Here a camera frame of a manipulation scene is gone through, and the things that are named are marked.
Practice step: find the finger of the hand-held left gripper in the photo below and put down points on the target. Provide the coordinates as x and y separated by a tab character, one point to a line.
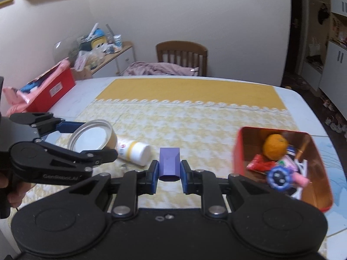
81	155
71	127

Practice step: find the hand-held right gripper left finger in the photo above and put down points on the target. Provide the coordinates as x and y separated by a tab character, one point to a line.
154	177

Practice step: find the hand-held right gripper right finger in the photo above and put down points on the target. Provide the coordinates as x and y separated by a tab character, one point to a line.
185	177

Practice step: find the purple box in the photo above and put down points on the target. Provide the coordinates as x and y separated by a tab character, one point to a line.
169	165

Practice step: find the round gold jar lid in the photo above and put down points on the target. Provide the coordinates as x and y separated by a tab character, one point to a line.
89	138

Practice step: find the red candy wrapper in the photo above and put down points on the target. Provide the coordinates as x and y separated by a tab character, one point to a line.
259	163

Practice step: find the purple blue toy figure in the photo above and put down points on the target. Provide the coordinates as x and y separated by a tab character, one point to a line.
279	178

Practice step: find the small blue label bottle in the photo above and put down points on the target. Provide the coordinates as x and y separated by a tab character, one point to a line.
291	150

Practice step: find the small pink bottle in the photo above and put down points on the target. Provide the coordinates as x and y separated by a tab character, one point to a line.
301	180

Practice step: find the red tin box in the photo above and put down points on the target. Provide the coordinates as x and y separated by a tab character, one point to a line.
311	195

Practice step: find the person's left hand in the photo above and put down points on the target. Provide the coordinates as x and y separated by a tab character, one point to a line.
19	195

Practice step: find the white yellow label bottle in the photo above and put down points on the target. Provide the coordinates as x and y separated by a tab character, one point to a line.
135	153

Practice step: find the metal nail clipper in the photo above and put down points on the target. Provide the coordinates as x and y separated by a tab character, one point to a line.
123	166

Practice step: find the red cardboard box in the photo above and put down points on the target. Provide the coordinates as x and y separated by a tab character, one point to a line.
51	92

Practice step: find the pink cloth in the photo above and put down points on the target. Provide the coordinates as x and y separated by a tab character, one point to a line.
15	97

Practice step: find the yellow patterned tablecloth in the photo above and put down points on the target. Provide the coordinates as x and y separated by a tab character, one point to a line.
189	113

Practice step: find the clear plastic bag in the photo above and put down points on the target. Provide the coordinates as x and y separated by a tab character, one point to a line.
88	59

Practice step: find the wooden side cabinet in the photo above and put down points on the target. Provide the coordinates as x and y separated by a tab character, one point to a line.
124	57

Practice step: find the yellow dark container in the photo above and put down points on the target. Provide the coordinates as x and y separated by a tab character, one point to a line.
97	42

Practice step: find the yellow yarn ball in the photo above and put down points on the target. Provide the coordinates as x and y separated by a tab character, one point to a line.
275	146

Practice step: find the pink blanket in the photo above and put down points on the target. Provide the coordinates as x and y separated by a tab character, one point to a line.
151	69

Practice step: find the wooden chair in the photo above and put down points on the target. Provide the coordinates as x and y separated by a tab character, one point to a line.
181	50

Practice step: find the white floor cabinet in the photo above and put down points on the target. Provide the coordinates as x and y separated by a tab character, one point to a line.
334	67

